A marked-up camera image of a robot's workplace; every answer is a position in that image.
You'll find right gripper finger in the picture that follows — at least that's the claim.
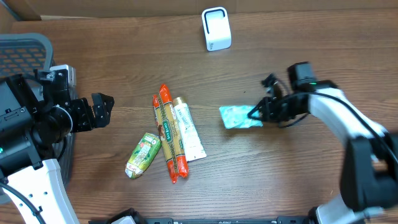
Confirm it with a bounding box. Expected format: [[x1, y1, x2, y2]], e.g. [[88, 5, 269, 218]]
[[261, 73, 282, 96], [248, 96, 270, 121]]

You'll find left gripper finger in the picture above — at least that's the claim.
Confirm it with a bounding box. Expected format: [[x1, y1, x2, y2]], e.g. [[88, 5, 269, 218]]
[[91, 93, 114, 128], [50, 64, 76, 88]]

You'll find teal wipes packet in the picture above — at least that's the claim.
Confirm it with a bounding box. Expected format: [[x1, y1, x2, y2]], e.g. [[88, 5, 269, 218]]
[[219, 105, 263, 129]]

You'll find orange spaghetti packet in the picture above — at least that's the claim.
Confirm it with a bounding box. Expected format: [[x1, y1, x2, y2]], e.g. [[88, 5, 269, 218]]
[[152, 84, 189, 184]]

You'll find green snack pouch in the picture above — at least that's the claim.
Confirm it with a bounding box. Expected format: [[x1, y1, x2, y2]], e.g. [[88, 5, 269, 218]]
[[125, 133, 162, 179]]

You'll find white tube gold cap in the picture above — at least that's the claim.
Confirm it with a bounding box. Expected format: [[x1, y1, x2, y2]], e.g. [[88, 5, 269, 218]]
[[173, 97, 207, 162]]

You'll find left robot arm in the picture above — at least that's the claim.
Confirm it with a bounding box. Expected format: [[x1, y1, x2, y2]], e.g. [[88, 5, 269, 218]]
[[1, 65, 114, 223]]

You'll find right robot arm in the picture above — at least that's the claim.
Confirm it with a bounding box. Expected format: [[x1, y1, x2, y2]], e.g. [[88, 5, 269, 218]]
[[248, 62, 397, 224]]

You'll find white barcode scanner stand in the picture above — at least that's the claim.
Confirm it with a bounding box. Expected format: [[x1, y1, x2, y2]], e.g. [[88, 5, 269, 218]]
[[201, 6, 232, 52]]

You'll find grey plastic mesh basket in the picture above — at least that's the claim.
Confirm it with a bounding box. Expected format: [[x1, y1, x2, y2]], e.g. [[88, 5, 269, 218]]
[[1, 33, 75, 187]]

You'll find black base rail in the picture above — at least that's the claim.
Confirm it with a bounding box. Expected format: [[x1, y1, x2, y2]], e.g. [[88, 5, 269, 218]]
[[88, 208, 318, 224]]

